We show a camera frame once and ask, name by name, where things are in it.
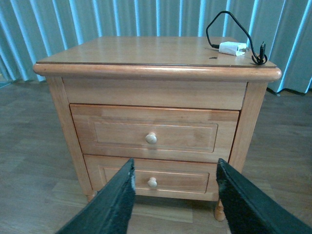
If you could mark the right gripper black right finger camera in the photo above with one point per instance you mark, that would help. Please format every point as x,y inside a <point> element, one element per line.
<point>248,210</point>

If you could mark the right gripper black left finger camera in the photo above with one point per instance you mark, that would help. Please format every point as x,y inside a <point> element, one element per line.
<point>110,210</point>

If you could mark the wooden drawer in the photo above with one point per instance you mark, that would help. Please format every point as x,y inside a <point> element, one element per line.
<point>197,135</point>
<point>161,178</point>

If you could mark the wooden nightstand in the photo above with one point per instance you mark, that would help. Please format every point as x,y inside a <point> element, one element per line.
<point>157,72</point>

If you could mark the white power adapter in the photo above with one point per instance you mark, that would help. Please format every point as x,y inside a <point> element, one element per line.
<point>233,48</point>

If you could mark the grey pleated curtain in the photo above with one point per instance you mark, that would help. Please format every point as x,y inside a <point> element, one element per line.
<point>34,29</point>

